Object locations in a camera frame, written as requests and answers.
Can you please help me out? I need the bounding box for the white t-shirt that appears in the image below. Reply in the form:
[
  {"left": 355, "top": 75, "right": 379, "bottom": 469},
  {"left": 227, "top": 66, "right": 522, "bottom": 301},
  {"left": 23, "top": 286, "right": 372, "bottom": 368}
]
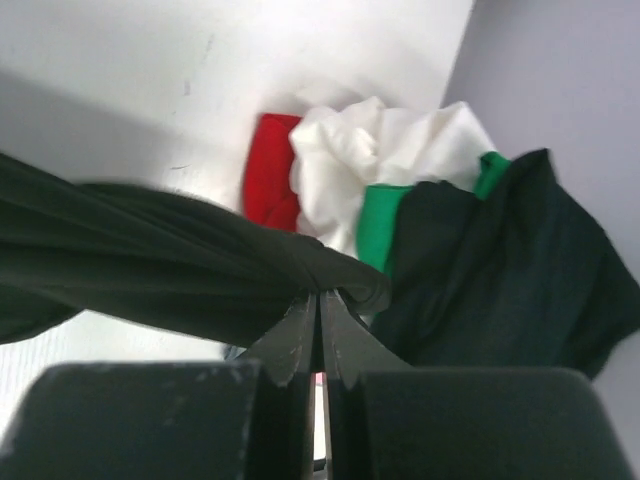
[{"left": 289, "top": 97, "right": 495, "bottom": 259}]

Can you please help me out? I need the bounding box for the black folded t-shirt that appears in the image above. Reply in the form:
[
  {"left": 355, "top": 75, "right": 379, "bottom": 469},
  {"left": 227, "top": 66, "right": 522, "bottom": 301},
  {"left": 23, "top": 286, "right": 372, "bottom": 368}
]
[{"left": 371, "top": 149, "right": 639, "bottom": 377}]

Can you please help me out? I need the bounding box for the green t-shirt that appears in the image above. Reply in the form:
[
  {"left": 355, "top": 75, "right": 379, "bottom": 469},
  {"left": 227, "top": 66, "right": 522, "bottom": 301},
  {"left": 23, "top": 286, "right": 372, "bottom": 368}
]
[{"left": 355, "top": 151, "right": 511, "bottom": 275}]

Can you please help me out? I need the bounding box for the red t-shirt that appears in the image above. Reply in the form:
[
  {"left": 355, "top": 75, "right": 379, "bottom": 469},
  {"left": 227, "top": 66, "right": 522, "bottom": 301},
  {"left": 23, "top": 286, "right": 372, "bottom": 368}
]
[{"left": 242, "top": 113, "right": 301, "bottom": 232}]

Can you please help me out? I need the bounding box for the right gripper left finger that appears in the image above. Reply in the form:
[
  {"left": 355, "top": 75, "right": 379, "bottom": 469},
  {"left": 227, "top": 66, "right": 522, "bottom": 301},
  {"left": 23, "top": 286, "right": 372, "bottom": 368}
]
[{"left": 12, "top": 296, "right": 317, "bottom": 479}]

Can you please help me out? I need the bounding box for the black printed t-shirt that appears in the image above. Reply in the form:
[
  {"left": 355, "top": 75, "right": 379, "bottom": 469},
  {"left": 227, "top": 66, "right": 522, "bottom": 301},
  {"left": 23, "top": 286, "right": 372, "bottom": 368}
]
[{"left": 1, "top": 156, "right": 391, "bottom": 346}]

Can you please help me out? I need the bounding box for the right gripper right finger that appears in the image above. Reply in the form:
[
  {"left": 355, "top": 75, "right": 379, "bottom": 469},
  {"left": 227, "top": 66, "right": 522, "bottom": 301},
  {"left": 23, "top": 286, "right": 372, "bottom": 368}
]
[{"left": 319, "top": 292, "right": 634, "bottom": 479}]

